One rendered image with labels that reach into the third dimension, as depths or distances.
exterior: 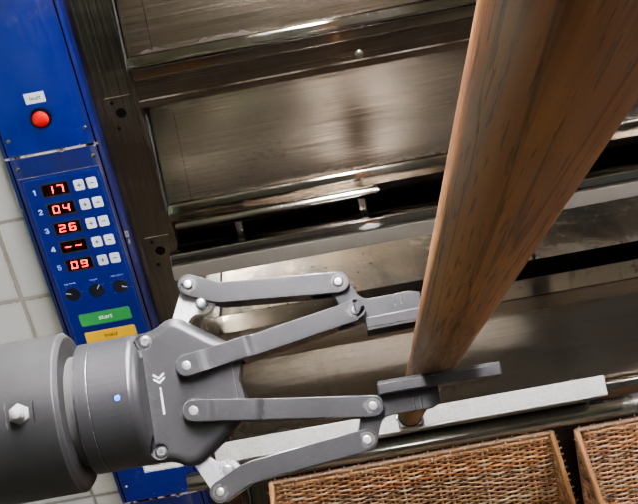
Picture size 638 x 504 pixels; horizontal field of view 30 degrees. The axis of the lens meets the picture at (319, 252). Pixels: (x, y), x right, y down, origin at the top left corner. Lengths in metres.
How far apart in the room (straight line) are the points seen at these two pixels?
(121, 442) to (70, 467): 0.03
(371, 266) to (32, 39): 0.77
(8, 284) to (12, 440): 1.47
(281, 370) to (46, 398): 1.58
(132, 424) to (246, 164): 1.34
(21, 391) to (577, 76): 0.53
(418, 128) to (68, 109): 0.56
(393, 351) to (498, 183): 1.99
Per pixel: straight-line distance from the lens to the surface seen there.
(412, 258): 2.26
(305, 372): 2.23
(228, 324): 2.18
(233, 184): 1.99
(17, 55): 1.92
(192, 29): 1.89
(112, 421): 0.67
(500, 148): 0.22
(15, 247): 2.10
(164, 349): 0.69
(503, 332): 2.24
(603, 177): 1.93
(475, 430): 1.86
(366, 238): 1.90
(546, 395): 1.71
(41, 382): 0.68
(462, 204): 0.27
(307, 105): 1.97
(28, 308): 2.16
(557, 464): 2.30
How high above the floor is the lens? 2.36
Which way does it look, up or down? 30 degrees down
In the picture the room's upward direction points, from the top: 12 degrees counter-clockwise
